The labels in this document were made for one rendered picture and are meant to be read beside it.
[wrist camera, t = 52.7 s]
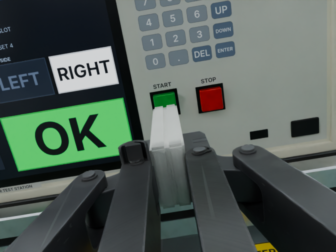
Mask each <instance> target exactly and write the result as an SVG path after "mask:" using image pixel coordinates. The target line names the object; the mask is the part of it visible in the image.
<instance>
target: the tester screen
mask: <svg viewBox="0 0 336 252"><path fill-rule="evenodd" d="M110 46H111V50H112V55H113V60H114V64H115V69H116V74H117V78H118V83H119V84H113V85H107V86H101V87H95V88H89V89H83V90H77V91H71V92H65V93H59V94H53V95H47V96H41V97H35V98H29V99H23V100H17V101H11V102H5V103H0V118H5V117H11V116H17V115H23V114H29V113H35V112H41V111H47V110H53V109H59V108H65V107H71V106H77V105H83V104H89V103H95V102H101V101H108V100H114V99H120V98H123V100H124V105H125V110H126V114H127V119H128V124H129V128H130V133H131V137H132V140H135V138H134V134H133V129H132V124H131V120H130V115H129V110H128V105H127V101H126V96H125V91H124V87H123V82H122V77H121V72H120V68H119V63H118V58H117V54H116V49H115V44H114V40H113V35H112V30H111V25H110V21H109V16H108V11H107V7H106V2H105V0H0V65H4V64H10V63H16V62H22V61H28V60H34V59H39V58H45V57H51V56H57V55H63V54H69V53H75V52H80V51H86V50H92V49H98V48H104V47H110ZM0 156H1V159H2V162H3V164H4V167H5V169H3V170H0V180H6V179H12V178H18V177H24V176H31V175H37V174H43V173H49V172H55V171H62V170H68V169H74V168H80V167H87V166H93V165H99V164H105V163H111V162H118V161H121V159H120V156H119V155H116V156H110V157H104V158H98V159H92V160H85V161H79V162H73V163H67V164H61V165H55V166H48V167H42V168H36V169H30V170H24V171H18V168H17V166H16V163H15V160H14V157H13V154H12V151H11V149H10V146H9V143H8V140H7V137H6V134H5V132H4V129H3V126H2V123H1V120H0Z"/></svg>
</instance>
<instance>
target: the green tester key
mask: <svg viewBox="0 0 336 252"><path fill-rule="evenodd" d="M153 102H154V107H161V106H163V108H165V107H167V105H173V104H174V105H175V106H176V105H177V103H176V97H175V93H174V92H167V93H161V94H155V95H153Z"/></svg>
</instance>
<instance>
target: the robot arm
mask: <svg viewBox="0 0 336 252"><path fill-rule="evenodd" d="M118 152H119V156H120V160H121V168H120V172H119V173H117V174H115V175H112V176H108V177H106V175H105V172H104V171H102V170H89V171H85V172H84V173H82V174H80V175H79V176H77V177H76V178H75V179H74V180H73V181H72V182H71V183H70V184H69V185H68V186H67V187H66V188H65V189H64V190H63V191H62V192H61V193H60V194H59V195H58V196H57V197H56V198H55V199H54V200H53V201H52V203H51V204H50V205H49V206H48V207H47V208H46V209H45V210H44V211H43V212H42V213H41V214H40V215H39V216H38V217H37V218H36V219H35V220H34V221H33V222H32V223H31V224H30V225H29V226H28V227H27V228H26V229H25V230H24V231H23V232H22V233H21V234H20V235H19V236H18V237H17V238H16V239H15V240H14V241H13V242H12V243H11V244H10V245H9V246H8V247H7V248H6V249H5V250H4V251H3V252H161V209H160V207H163V209H167V208H174V207H175V205H179V206H187V205H191V203H193V209H194V216H195V221H196V226H197V232H198V238H199V244H200V249H201V252H258V251H257V249H256V246H255V244H254V241H253V239H252V237H251V234H250V232H249V230H248V227H247V225H246V223H245V220H244V218H243V216H242V213H243V214H244V215H245V216H246V217H247V218H248V219H249V220H250V221H251V222H252V224H253V225H254V226H255V227H256V228H257V229H258V230H259V231H260V232H261V234H262V235H263V236H264V237H265V238H266V239H267V240H268V241H269V242H270V243H271V245H272V246H273V247H274V248H275V249H276V250H277V251H278V252H336V192H335V191H333V190H331V189H330V188H328V187H327V186H325V185H323V184H322V183H320V182H318V181H317V180H315V179H313V178H312V177H310V176H309V175H307V174H305V173H304V172H302V171H300V170H299V169H297V168H295V167H294V166H292V165H290V164H289V163H287V162H286V161H284V160H282V159H281V158H279V157H277V156H276V155H274V154H272V153H271V152H269V151H268V150H266V149H264V148H263V147H260V146H258V145H253V144H249V145H248V144H245V145H242V146H239V147H236V148H235V149H234V150H233V151H232V156H220V155H217V154H216V152H215V150H214V149H213V148H212V147H210V145H209V142H208V140H207V138H206V135H205V133H203V132H201V131H196V132H189V133H183V134H182V129H181V124H180V119H179V114H178V109H177V106H176V105H175V104H170V105H167V106H166V107H163V106H158V107H155V108H154V109H153V114H152V125H151V136H150V140H132V141H128V142H125V143H123V144H121V145H120V146H119V147H118ZM241 211H242V213H241Z"/></svg>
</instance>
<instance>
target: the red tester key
mask: <svg viewBox="0 0 336 252"><path fill-rule="evenodd" d="M199 98H200V106H201V110H202V112H207V111H213V110H219V109H223V108H224V105H223V96H222V89H221V87H220V86H217V87H211V88H205V89H200V90H199Z"/></svg>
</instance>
